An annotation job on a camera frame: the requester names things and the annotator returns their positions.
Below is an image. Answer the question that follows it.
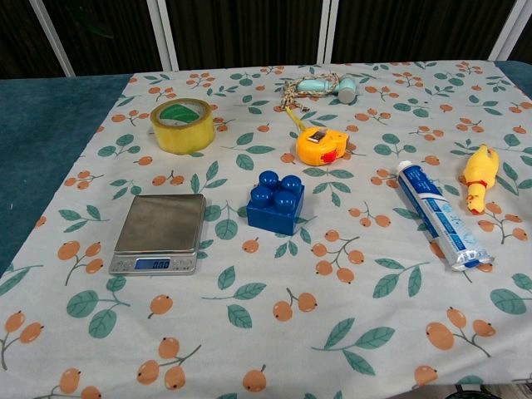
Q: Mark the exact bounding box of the blue building block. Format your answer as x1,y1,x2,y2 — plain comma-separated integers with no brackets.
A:
246,170,306,239

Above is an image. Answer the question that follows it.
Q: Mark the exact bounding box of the silver digital kitchen scale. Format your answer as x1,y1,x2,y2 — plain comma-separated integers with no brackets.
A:
108,194,208,276

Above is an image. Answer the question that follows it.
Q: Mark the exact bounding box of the yellow tape measure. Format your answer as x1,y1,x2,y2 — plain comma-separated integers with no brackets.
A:
287,110,350,166

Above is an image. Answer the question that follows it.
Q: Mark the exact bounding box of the yellow packing tape roll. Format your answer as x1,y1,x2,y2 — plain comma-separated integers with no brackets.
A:
150,98,215,155

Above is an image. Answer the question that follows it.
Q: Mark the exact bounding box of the floral print tablecloth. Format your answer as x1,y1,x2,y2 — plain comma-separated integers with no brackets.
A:
0,61,532,399

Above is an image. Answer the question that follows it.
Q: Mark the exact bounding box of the black white-framed folding screen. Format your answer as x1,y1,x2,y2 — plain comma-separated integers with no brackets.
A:
0,0,532,79

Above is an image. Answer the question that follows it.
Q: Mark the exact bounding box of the white blue toothpaste tube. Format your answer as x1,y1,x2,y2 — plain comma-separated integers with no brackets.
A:
395,160,496,273

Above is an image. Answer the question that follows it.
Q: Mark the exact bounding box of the yellow rubber chicken toy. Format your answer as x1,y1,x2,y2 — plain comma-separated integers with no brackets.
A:
460,143,500,216

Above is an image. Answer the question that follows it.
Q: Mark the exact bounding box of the teal velvet table cover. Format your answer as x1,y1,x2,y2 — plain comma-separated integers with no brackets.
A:
0,60,532,278

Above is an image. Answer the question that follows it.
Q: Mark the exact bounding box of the braided rope lanyard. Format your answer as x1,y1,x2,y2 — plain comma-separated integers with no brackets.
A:
280,71,340,114

